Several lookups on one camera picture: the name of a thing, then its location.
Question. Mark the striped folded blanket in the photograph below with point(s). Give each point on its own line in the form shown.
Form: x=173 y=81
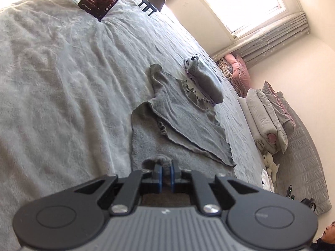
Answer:
x=227 y=70

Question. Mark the person's head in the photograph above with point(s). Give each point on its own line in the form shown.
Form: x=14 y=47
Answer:
x=330 y=232

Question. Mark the grey quilted headboard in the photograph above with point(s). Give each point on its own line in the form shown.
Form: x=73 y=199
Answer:
x=306 y=162

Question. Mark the pink pillow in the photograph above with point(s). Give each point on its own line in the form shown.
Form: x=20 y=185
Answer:
x=239 y=70

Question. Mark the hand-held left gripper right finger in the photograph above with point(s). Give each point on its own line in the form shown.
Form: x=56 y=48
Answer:
x=173 y=179

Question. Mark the black electronic device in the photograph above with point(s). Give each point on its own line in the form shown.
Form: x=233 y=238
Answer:
x=290 y=192

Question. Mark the white plush dog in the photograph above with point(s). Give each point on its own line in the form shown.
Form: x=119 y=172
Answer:
x=271 y=163

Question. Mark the grey pillow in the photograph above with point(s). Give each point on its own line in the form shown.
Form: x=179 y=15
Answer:
x=281 y=107

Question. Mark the grey star-print curtain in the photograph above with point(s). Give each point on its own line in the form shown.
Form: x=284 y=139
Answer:
x=264 y=36

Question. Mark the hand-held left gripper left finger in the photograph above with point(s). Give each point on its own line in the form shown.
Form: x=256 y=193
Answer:
x=158 y=178

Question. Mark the white cloth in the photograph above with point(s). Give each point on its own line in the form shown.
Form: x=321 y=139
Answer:
x=267 y=180

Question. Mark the small black phone stand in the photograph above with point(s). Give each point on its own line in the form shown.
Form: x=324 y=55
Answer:
x=146 y=6

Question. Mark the window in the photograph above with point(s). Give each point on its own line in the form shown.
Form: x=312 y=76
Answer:
x=235 y=2

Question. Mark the grey knit sweater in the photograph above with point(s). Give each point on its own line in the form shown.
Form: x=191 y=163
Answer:
x=183 y=120

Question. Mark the folded grey-white quilt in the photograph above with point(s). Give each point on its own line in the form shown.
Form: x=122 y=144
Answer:
x=264 y=120

